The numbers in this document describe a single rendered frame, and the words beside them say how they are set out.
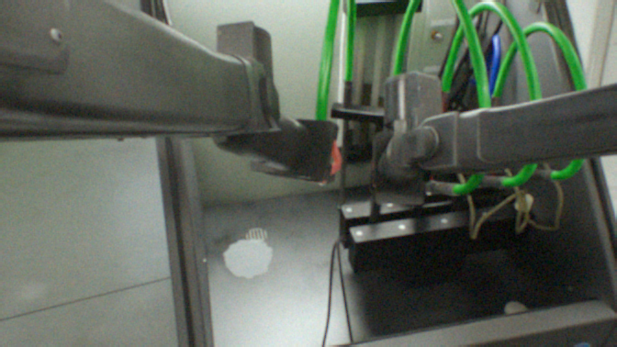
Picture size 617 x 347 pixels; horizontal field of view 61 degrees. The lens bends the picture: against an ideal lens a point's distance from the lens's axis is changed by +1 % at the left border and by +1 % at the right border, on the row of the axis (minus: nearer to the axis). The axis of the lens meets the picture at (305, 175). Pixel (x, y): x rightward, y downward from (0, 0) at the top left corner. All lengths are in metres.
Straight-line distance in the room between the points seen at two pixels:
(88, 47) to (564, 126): 0.40
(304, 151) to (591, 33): 0.58
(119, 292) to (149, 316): 0.18
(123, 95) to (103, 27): 0.02
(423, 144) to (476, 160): 0.06
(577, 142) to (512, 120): 0.07
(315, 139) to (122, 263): 1.83
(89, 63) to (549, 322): 0.80
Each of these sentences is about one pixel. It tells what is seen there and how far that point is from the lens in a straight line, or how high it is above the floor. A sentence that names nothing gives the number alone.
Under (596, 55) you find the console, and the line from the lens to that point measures 1.00.
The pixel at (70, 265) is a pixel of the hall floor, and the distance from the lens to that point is 2.40.
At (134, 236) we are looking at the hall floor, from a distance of 2.43.
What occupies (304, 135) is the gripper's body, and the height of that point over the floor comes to 1.30.
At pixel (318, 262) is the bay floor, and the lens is 1.06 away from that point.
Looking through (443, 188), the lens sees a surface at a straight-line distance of 0.82.
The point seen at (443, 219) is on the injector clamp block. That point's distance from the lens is 0.96.
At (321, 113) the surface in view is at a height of 1.30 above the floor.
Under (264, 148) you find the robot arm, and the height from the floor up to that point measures 1.32.
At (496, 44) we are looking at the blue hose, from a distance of 1.05.
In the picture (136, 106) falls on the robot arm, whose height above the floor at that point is 1.50.
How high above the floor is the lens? 1.60
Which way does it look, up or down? 37 degrees down
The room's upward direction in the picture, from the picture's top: straight up
